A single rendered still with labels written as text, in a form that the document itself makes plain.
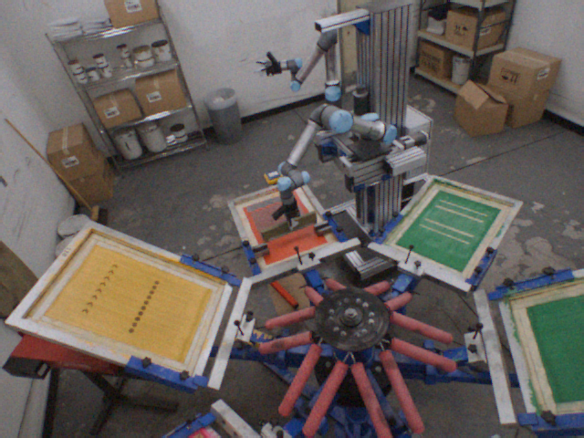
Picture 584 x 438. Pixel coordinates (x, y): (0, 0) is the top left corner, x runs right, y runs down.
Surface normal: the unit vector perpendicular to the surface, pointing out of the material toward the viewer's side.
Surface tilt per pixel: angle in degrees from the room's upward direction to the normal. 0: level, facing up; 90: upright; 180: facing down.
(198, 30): 90
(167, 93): 90
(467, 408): 0
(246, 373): 0
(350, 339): 0
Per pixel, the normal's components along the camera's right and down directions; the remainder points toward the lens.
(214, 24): 0.34, 0.59
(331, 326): -0.14, -0.73
